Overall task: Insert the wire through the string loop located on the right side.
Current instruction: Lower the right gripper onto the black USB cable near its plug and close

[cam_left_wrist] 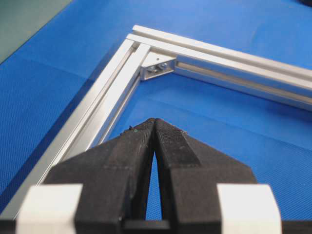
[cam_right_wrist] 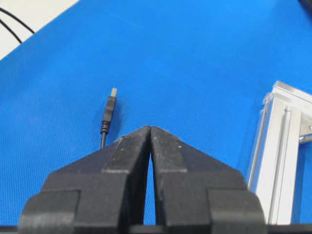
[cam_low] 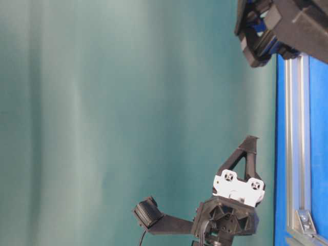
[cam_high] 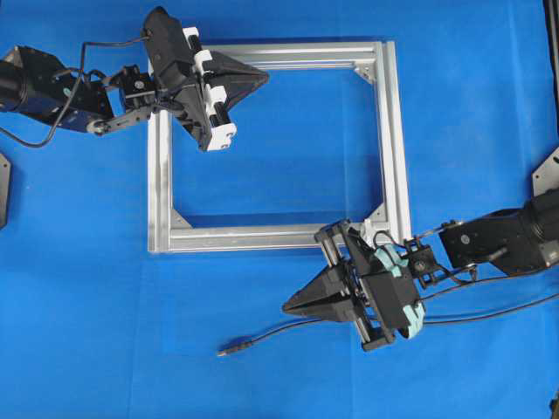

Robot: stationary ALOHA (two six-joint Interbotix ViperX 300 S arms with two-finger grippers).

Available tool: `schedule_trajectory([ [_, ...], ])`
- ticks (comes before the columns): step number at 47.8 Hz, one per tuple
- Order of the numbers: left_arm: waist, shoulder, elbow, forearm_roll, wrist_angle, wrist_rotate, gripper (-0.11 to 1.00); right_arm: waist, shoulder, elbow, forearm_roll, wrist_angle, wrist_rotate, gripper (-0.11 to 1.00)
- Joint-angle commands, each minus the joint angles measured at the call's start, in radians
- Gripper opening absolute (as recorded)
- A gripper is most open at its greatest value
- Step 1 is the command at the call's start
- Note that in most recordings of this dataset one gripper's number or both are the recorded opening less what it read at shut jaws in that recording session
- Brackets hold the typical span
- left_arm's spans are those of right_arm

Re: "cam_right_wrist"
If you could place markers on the blue cloth mat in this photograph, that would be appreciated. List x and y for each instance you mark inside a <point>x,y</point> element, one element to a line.
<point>198,69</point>

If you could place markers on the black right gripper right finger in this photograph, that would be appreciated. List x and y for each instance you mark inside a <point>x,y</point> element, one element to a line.
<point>197,194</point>

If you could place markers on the aluminium extrusion frame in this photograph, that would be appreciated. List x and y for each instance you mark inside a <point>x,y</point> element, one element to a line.
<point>285,122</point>

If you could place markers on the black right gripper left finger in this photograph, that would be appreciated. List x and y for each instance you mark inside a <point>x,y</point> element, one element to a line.
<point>102,193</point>

